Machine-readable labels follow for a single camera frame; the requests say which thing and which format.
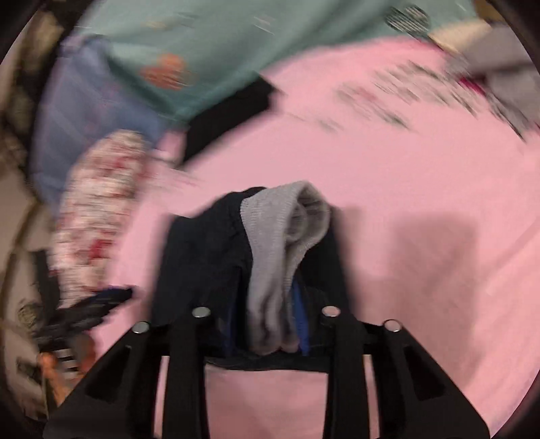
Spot red floral quilt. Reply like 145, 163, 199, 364
53, 129, 155, 311

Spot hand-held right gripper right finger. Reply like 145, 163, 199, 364
291, 281, 492, 439

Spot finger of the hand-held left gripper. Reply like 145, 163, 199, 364
63, 286, 136, 327

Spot teal heart-print blanket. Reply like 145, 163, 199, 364
80, 0, 477, 127

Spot navy pants with grey cuffs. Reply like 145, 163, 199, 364
152, 181, 351, 373

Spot pink floral bed sheet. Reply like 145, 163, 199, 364
88, 37, 540, 439

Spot cream cloth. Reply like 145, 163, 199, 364
430, 19, 503, 53

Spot grey garment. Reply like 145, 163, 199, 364
447, 34, 540, 140

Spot black folded cloth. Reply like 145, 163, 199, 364
181, 78, 275, 164

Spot person's left hand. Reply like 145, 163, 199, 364
37, 333, 99, 406

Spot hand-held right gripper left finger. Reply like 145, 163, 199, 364
44, 306, 212, 439

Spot blue plaid cloth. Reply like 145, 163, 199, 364
31, 36, 169, 203

